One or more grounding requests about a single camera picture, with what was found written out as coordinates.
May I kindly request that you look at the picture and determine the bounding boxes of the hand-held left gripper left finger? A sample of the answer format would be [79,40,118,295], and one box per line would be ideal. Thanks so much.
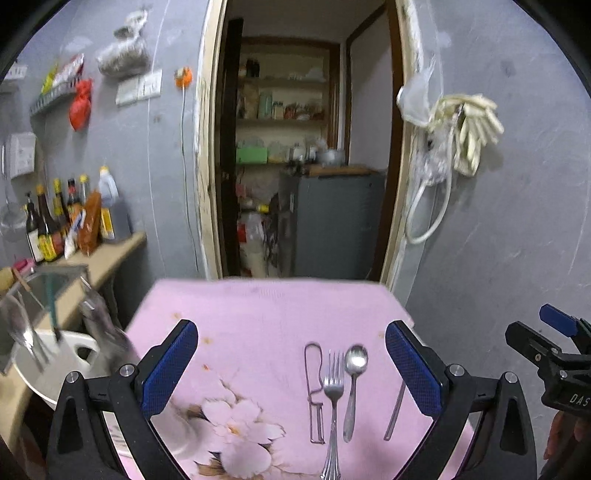
[46,318,200,480]

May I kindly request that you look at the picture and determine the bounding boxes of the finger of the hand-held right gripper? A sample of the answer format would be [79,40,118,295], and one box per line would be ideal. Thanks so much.
[505,320,573,371]
[539,304,591,341]

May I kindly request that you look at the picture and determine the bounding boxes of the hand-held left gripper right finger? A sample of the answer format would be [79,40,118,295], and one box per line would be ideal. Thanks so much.
[385,320,539,480]

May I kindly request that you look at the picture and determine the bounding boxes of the metal chopstick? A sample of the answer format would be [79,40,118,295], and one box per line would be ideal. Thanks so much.
[384,378,407,440]

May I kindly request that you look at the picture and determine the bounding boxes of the round metal spoon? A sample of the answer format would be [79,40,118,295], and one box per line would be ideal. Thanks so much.
[342,345,369,442]

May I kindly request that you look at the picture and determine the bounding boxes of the metal fork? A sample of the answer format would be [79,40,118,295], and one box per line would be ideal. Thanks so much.
[321,350,346,480]

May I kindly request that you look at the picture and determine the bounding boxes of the slim metal utensil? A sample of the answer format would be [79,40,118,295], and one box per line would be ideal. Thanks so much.
[79,276,139,365]

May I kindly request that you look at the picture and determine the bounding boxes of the metal peeler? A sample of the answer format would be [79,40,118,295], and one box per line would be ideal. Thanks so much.
[304,342,326,445]

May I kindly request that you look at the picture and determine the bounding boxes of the white plastic utensil caddy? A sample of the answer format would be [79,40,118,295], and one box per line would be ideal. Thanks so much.
[11,329,185,462]

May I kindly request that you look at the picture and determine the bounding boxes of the oval metal spoon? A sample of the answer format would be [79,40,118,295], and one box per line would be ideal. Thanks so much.
[0,295,49,372]

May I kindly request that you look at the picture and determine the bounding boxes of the person's right hand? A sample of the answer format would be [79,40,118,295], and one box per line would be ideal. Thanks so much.
[544,410,588,461]

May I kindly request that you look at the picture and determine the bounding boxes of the pink floral tablecloth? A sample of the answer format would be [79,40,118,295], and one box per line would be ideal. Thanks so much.
[117,277,476,480]

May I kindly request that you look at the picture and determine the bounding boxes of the beige kitchen counter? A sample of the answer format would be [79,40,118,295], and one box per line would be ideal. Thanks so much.
[0,231,147,462]

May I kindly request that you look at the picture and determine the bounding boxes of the steel sink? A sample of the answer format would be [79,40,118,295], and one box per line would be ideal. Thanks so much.
[0,264,90,374]

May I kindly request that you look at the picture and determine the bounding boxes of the plastic bottle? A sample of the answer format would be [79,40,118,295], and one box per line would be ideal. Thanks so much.
[245,212,269,278]

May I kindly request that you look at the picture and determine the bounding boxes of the white seasoning packet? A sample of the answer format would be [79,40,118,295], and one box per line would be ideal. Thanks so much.
[64,212,86,259]

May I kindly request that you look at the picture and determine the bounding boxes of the orange seasoning packet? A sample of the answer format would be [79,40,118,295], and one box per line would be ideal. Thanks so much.
[78,191,103,256]

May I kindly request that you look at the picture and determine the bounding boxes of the grey fridge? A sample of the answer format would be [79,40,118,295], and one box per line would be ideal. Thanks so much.
[278,168,386,281]

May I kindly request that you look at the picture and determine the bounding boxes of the large oil jug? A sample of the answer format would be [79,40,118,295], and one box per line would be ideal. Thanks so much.
[98,166,132,243]

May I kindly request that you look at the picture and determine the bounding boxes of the soy sauce bottle yellow label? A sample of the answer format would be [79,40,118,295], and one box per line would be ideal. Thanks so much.
[36,185,64,262]

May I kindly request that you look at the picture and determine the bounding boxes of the dark sauce bottle red label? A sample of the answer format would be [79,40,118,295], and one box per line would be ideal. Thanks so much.
[67,178,84,217]

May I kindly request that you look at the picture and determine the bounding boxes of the clear plastic bag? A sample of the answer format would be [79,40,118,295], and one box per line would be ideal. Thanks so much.
[413,131,451,185]

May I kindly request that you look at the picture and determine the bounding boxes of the cream rubber gloves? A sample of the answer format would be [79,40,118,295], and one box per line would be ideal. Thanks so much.
[436,93,504,177]

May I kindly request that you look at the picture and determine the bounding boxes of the wooden cutting board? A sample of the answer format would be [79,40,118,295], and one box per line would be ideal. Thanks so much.
[302,165,379,177]

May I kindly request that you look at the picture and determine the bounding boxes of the green box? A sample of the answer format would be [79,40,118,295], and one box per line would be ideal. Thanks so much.
[235,145,269,164]

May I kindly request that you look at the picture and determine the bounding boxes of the white plastic bag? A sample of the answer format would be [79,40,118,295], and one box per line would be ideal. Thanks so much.
[397,55,439,127]

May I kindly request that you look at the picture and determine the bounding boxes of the red plastic bag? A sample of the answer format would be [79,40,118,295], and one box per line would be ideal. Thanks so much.
[69,78,94,132]

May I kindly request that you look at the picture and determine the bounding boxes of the wooden pantry shelf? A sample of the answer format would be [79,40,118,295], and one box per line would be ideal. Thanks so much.
[226,37,342,167]

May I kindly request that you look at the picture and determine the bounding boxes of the snack packets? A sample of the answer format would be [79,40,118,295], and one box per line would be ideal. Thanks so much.
[41,53,86,95]

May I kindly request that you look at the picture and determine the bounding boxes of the clear bag of dried goods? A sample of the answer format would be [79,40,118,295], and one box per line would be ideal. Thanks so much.
[96,4,153,77]

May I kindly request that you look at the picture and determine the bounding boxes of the white hose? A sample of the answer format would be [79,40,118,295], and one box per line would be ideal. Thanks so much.
[405,129,455,244]

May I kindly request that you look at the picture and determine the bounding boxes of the wooden door frame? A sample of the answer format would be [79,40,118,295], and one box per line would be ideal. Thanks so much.
[196,0,444,289]

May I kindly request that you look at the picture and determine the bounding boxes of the white wall box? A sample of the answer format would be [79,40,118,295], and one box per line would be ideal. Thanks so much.
[8,132,37,178]

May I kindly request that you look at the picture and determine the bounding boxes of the white wall socket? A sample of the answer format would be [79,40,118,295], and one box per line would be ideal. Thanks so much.
[115,69,163,106]

